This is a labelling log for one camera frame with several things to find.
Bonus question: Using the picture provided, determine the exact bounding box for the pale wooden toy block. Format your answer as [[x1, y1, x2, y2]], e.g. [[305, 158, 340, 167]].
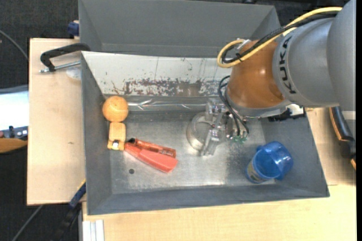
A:
[[107, 122, 127, 151]]

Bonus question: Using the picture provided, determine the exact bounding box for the pale wood flat board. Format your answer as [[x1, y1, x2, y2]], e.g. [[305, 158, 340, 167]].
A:
[[26, 37, 87, 206]]

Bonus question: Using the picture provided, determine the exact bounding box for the grey metal bin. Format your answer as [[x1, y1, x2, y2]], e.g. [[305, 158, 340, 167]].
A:
[[77, 0, 331, 216]]

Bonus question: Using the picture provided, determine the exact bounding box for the red stapler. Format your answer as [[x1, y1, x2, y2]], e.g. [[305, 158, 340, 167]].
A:
[[123, 137, 179, 174]]

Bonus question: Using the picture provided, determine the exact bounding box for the black cylinder on white bracket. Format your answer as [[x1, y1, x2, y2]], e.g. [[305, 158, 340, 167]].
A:
[[267, 104, 305, 122]]

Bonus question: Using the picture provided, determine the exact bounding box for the orange wooden ball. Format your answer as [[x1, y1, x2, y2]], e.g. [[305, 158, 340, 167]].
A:
[[102, 95, 130, 123]]

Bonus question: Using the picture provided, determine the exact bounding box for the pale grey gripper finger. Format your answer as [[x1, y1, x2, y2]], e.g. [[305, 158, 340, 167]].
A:
[[209, 130, 221, 156], [200, 128, 212, 157]]

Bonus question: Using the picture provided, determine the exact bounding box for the blue plastic cup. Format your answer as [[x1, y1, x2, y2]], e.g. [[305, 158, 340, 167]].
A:
[[245, 140, 294, 184]]

